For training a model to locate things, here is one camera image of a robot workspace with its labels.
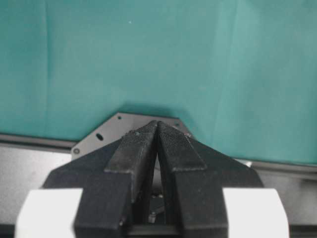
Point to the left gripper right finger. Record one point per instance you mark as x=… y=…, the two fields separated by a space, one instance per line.
x=193 y=177

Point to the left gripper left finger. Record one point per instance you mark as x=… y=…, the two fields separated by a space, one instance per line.
x=116 y=181

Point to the green table cloth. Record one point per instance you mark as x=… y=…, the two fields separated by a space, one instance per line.
x=241 y=74

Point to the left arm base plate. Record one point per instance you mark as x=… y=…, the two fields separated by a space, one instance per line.
x=117 y=126

